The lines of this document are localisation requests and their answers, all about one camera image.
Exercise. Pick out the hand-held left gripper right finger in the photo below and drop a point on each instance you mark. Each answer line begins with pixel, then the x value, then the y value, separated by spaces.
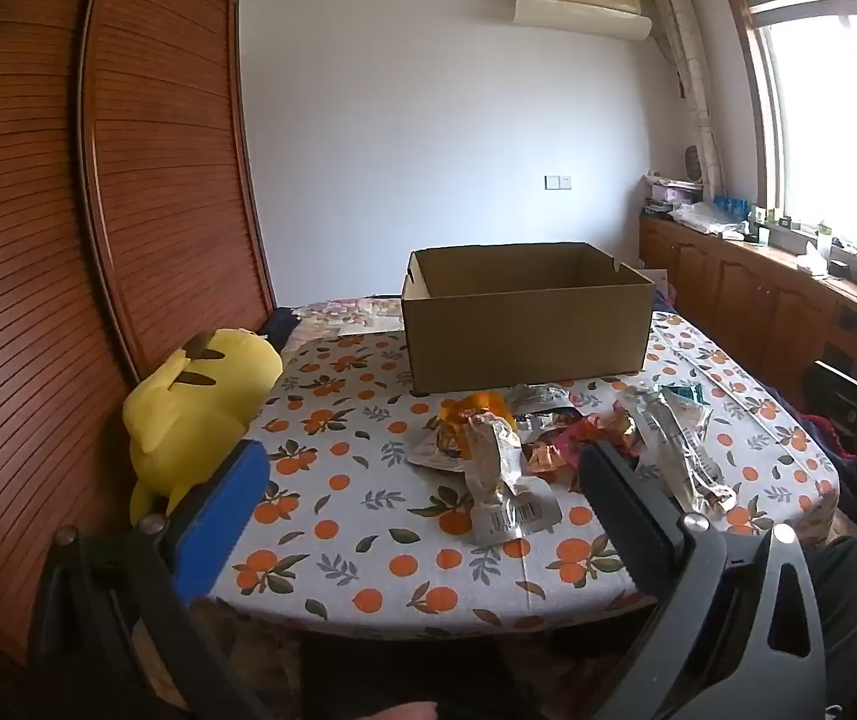
pixel 623 517

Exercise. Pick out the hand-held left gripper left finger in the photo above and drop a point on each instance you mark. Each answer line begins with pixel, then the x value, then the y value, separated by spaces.
pixel 222 517

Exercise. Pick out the pile of snack packets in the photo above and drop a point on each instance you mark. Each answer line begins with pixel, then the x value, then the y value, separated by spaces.
pixel 507 510

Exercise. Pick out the cardboard box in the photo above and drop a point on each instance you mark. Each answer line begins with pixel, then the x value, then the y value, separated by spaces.
pixel 533 345

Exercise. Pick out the red knitted cloth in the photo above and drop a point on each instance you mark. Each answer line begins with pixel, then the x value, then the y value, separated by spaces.
pixel 830 439

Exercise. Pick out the yellow plush toy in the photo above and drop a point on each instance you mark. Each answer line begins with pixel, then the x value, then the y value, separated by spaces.
pixel 188 405

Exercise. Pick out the person's grey trousers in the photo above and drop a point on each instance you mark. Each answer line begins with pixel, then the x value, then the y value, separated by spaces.
pixel 845 600

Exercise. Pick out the orange fruit print tablecloth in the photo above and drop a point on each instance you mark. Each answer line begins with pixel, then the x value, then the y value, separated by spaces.
pixel 368 525

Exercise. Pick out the dark blue cloth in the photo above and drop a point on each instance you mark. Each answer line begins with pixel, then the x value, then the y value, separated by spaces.
pixel 280 328

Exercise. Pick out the wooden low cabinet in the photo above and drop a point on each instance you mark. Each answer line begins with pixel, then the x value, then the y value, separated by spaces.
pixel 751 300

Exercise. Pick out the white tissue pack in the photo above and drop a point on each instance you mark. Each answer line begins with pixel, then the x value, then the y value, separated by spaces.
pixel 811 261

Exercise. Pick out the white carton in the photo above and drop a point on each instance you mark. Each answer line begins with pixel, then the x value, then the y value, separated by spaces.
pixel 653 279

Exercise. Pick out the floral blanket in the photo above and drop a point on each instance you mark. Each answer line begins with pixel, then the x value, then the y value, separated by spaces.
pixel 353 315

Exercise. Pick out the clear plastic bag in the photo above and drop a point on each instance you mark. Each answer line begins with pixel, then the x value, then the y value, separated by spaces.
pixel 706 221

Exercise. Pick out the blue containers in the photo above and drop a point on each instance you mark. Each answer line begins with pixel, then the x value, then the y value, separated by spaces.
pixel 731 208

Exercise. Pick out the wooden door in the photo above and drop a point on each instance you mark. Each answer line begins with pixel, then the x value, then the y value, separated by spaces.
pixel 61 240

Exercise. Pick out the stack of small boxes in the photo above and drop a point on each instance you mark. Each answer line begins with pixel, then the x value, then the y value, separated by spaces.
pixel 668 195

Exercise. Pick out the small grey fan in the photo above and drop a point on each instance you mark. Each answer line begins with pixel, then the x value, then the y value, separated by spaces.
pixel 695 163

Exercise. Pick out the patterned beige curtain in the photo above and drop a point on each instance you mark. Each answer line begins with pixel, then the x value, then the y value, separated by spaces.
pixel 695 90

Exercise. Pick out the white wall switch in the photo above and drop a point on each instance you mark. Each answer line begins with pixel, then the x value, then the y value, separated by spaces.
pixel 558 181

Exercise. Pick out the wooden frame window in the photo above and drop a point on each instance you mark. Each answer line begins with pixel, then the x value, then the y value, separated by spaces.
pixel 833 127

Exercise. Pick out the wall air conditioner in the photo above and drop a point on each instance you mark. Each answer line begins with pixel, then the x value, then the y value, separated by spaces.
pixel 582 11

